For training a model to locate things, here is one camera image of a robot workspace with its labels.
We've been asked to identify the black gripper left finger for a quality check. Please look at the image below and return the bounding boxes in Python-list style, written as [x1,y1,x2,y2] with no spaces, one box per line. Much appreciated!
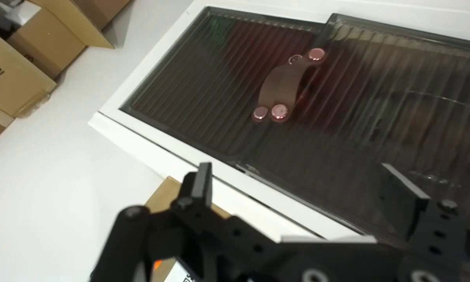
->
[177,163,213,208]

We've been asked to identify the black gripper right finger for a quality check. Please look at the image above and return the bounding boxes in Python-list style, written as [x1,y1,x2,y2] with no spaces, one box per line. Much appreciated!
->
[379,163,431,239]

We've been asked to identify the white three-tier storage cabinet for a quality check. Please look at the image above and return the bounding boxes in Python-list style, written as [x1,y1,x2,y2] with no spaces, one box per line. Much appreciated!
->
[91,3,470,238]

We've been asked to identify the stacked cardboard boxes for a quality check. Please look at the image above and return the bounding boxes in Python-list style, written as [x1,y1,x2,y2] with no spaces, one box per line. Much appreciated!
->
[0,0,131,135]

